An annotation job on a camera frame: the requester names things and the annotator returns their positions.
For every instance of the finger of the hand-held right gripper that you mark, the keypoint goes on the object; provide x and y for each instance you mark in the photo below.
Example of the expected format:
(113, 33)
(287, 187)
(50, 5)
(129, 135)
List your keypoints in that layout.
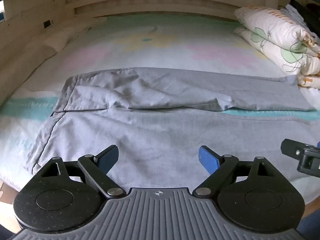
(290, 147)

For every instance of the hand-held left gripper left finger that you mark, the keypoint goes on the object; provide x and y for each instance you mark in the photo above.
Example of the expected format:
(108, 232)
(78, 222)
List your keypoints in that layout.
(110, 158)

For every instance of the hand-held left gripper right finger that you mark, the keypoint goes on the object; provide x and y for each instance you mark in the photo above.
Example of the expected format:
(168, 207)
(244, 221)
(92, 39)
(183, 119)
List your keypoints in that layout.
(207, 158)

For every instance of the person's blue-clad leg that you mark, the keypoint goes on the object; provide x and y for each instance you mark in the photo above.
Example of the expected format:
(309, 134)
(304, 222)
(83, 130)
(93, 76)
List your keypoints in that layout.
(311, 225)

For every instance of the folded floral quilt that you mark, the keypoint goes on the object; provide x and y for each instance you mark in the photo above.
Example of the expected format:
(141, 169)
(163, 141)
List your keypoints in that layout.
(275, 35)

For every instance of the pastel printed bed sheet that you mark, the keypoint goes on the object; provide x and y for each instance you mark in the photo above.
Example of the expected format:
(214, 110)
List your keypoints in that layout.
(160, 47)

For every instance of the long cream pillow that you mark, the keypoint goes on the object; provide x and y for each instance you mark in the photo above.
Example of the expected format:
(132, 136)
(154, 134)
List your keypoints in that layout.
(27, 70)

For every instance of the small white pillow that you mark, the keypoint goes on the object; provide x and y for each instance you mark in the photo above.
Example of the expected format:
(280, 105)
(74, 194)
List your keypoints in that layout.
(58, 41)

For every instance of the light blue cloth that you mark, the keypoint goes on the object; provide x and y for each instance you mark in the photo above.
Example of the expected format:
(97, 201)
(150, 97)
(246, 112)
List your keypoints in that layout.
(292, 13)

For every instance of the cream wooden bed headboard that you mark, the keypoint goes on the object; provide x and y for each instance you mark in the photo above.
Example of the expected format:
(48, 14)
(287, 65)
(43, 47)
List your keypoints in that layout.
(155, 2)

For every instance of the black wall socket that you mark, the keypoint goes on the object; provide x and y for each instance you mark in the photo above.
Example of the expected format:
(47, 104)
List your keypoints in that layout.
(47, 24)

